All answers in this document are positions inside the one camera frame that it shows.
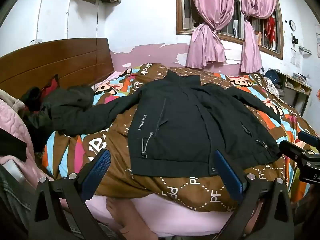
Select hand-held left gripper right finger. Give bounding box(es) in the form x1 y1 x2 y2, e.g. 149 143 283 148
214 149 294 240

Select red cloth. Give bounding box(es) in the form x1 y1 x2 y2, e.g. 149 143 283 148
40 74 61 98

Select red hanging clothes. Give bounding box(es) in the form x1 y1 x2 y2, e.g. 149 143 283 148
265 15 278 46

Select dark clothes pile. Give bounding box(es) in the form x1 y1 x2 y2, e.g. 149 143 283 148
20 75 95 153

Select pink curtain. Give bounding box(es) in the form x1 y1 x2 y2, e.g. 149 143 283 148
236 0 278 73
186 0 242 68

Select brown printed blanket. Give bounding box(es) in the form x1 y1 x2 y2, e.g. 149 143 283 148
41 62 320 213

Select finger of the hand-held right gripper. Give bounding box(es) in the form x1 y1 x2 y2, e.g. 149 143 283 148
278 140 320 167
297 130 320 147

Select pink quilted blanket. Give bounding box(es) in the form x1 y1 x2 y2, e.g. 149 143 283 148
0 89 54 182

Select navy cap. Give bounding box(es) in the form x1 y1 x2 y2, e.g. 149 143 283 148
264 69 280 85

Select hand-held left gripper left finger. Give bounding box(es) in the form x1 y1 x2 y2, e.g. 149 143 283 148
28 149 112 240

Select pink bedsheet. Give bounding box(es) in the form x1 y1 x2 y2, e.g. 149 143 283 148
60 192 263 240

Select wooden shelf unit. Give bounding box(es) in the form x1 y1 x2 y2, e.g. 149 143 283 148
275 70 313 117

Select black jacket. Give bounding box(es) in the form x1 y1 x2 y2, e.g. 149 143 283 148
51 69 282 178

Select wooden headboard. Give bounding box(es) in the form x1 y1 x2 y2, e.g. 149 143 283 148
0 37 115 105

